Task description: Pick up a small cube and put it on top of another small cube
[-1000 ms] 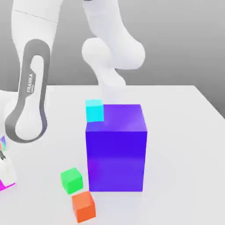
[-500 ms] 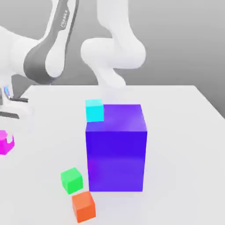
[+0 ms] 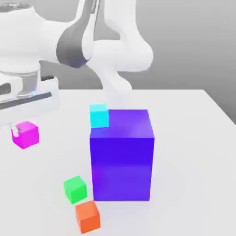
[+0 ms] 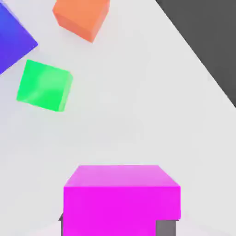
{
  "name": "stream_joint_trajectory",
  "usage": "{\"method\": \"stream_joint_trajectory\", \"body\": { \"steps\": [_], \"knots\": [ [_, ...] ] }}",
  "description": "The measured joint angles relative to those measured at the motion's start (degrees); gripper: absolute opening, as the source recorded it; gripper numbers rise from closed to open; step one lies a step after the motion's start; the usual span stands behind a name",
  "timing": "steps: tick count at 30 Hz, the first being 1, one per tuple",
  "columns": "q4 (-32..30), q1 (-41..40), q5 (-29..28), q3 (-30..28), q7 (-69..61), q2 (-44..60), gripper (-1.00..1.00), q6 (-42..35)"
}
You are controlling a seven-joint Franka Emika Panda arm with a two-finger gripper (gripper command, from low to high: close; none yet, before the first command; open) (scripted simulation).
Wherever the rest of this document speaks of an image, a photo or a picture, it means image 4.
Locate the large orange box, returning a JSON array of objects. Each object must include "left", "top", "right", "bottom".
[{"left": 52, "top": 0, "right": 111, "bottom": 44}]

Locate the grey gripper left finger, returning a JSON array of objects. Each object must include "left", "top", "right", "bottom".
[{"left": 42, "top": 212, "right": 65, "bottom": 236}]

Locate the small magenta cube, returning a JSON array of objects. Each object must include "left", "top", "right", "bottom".
[{"left": 63, "top": 165, "right": 181, "bottom": 236}]

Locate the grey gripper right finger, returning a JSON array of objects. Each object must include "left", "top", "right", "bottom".
[{"left": 155, "top": 218, "right": 199, "bottom": 236}]

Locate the large blue box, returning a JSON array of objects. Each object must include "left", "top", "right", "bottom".
[{"left": 0, "top": 1, "right": 39, "bottom": 75}]

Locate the small green cube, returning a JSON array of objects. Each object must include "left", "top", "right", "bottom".
[{"left": 16, "top": 59, "right": 74, "bottom": 112}]

